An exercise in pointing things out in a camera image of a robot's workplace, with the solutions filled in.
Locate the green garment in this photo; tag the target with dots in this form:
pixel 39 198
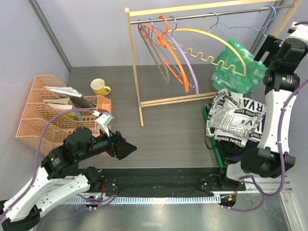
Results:
pixel 230 73

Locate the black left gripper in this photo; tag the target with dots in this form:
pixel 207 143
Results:
pixel 120 147

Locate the yellow plastic hanger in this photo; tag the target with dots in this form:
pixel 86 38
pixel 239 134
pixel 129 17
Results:
pixel 208 52

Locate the orange compartment basket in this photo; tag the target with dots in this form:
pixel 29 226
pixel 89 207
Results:
pixel 102 104

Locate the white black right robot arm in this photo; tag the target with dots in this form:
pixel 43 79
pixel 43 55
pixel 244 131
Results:
pixel 271 157

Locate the white black printed garment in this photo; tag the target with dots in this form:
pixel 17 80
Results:
pixel 235 118

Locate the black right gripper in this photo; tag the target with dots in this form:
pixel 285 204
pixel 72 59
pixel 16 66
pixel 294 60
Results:
pixel 271 45

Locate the orange plastic hanger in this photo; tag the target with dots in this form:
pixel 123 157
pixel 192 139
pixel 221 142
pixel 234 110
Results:
pixel 182 78

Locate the black white patterned trousers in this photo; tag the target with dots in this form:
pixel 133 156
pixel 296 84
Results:
pixel 207 111

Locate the blue wire hanger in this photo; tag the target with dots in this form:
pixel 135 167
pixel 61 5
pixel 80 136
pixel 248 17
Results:
pixel 262 30

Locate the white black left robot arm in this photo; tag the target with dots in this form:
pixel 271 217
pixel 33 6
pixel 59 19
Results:
pixel 58 164

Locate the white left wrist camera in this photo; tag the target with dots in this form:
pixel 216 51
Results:
pixel 103 120

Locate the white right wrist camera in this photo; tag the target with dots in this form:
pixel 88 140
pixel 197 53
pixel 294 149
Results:
pixel 299 30

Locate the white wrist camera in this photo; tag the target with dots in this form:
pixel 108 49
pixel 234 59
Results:
pixel 103 120
pixel 299 30

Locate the green plastic tray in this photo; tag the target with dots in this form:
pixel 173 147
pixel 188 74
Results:
pixel 221 163

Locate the clear acrylic hanger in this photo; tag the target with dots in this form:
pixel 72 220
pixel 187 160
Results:
pixel 154 53

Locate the orange file organizer rack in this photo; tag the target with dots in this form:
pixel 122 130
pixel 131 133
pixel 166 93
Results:
pixel 37 113

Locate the purple plastic hanger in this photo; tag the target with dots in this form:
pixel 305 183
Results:
pixel 194 82

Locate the papers in organizer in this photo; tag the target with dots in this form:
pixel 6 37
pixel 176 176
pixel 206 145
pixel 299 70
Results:
pixel 69 99

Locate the yellow mug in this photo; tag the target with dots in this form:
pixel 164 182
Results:
pixel 99 87

